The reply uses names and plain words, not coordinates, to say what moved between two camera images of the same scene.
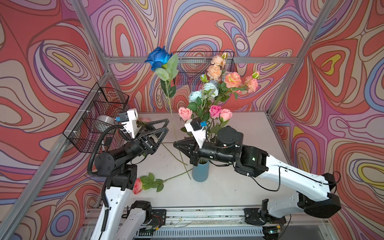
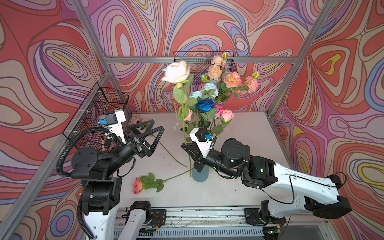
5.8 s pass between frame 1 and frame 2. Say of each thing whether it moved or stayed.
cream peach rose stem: stayed
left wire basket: stayed
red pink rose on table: stayed
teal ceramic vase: stayed
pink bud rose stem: moved
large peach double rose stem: stayed
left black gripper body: stayed
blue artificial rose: moved
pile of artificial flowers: moved
